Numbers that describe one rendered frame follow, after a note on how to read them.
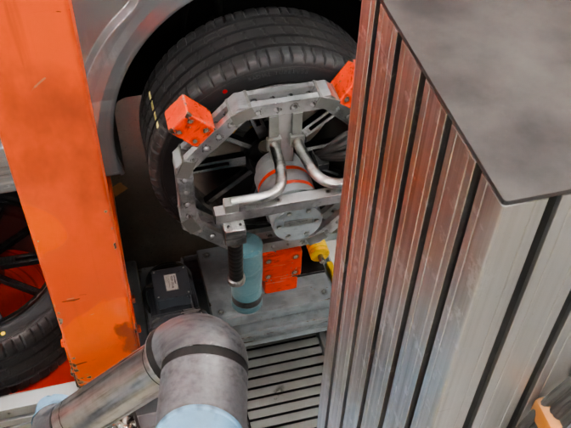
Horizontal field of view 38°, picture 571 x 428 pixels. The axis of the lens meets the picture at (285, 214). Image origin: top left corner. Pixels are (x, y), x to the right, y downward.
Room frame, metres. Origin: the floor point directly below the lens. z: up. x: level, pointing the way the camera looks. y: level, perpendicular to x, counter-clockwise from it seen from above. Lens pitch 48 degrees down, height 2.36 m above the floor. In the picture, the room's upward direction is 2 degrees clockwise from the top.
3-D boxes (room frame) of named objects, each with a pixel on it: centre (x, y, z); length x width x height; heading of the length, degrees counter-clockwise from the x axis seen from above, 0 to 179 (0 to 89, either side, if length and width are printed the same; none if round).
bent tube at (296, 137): (1.42, -0.11, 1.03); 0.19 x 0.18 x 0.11; 16
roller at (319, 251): (1.64, -0.07, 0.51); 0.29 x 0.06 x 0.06; 16
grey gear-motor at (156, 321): (1.46, 0.33, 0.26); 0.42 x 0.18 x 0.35; 16
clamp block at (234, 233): (1.27, 0.12, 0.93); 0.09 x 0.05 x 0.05; 16
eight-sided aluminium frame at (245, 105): (1.51, 0.02, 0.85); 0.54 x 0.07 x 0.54; 106
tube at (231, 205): (1.37, 0.08, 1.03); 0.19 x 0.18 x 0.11; 16
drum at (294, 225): (1.45, 0.00, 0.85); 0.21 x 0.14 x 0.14; 16
